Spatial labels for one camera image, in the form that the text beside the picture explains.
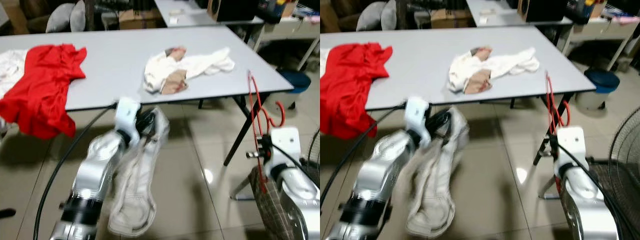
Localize red plastic hanger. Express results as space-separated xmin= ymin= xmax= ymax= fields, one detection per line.
xmin=544 ymin=71 xmax=572 ymax=196
xmin=246 ymin=70 xmax=287 ymax=195

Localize beige trousers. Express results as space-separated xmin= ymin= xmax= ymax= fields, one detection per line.
xmin=107 ymin=106 xmax=171 ymax=238
xmin=405 ymin=105 xmax=471 ymax=238

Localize red shirt thin white stripes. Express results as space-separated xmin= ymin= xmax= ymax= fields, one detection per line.
xmin=0 ymin=44 xmax=88 ymax=140
xmin=320 ymin=42 xmax=393 ymax=141

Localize black floor fan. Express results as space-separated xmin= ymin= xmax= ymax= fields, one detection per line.
xmin=580 ymin=105 xmax=640 ymax=240
xmin=305 ymin=127 xmax=321 ymax=173

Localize brown checked cloth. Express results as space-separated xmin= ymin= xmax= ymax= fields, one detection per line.
xmin=248 ymin=166 xmax=297 ymax=240

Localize large grey table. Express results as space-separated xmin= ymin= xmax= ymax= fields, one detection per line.
xmin=320 ymin=25 xmax=597 ymax=201
xmin=0 ymin=25 xmax=295 ymax=201

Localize blue lidded white bin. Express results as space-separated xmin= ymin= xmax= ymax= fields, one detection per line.
xmin=575 ymin=68 xmax=621 ymax=112
xmin=275 ymin=69 xmax=312 ymax=108

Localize cream garment with tan lining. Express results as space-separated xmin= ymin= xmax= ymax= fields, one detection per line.
xmin=143 ymin=46 xmax=236 ymax=96
xmin=447 ymin=46 xmax=541 ymax=95

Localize cardboard box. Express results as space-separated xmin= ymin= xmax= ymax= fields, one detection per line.
xmin=118 ymin=8 xmax=166 ymax=30
xmin=430 ymin=8 xmax=476 ymax=29

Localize grey cushion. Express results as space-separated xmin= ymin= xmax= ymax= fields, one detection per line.
xmin=356 ymin=1 xmax=387 ymax=32
xmin=70 ymin=0 xmax=87 ymax=32
xmin=46 ymin=2 xmax=76 ymax=34
xmin=381 ymin=0 xmax=398 ymax=31

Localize grey table with speaker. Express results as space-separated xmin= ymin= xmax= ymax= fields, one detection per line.
xmin=465 ymin=0 xmax=573 ymax=28
xmin=154 ymin=0 xmax=266 ymax=29

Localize white side table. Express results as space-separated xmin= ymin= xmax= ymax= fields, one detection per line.
xmin=252 ymin=17 xmax=321 ymax=71
xmin=565 ymin=17 xmax=640 ymax=71

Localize blue yellow box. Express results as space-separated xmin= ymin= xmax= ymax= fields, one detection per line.
xmin=566 ymin=0 xmax=608 ymax=25
xmin=257 ymin=0 xmax=300 ymax=23

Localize brown wooden speaker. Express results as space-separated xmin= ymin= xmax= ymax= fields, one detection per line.
xmin=517 ymin=0 xmax=566 ymax=22
xmin=206 ymin=0 xmax=257 ymax=22

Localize brown sofa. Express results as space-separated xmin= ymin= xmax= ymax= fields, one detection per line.
xmin=327 ymin=0 xmax=363 ymax=21
xmin=17 ymin=0 xmax=53 ymax=21

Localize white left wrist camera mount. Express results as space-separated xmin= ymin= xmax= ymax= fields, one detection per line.
xmin=114 ymin=96 xmax=142 ymax=146
xmin=404 ymin=96 xmax=431 ymax=148

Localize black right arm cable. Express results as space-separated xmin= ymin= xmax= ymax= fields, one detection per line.
xmin=559 ymin=144 xmax=626 ymax=221
xmin=274 ymin=142 xmax=321 ymax=176

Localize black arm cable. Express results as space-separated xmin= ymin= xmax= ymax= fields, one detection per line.
xmin=274 ymin=142 xmax=321 ymax=176
xmin=559 ymin=144 xmax=626 ymax=221
xmin=320 ymin=102 xmax=407 ymax=208
xmin=33 ymin=102 xmax=118 ymax=240

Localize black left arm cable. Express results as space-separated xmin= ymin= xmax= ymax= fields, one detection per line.
xmin=33 ymin=102 xmax=118 ymax=240
xmin=320 ymin=102 xmax=407 ymax=208

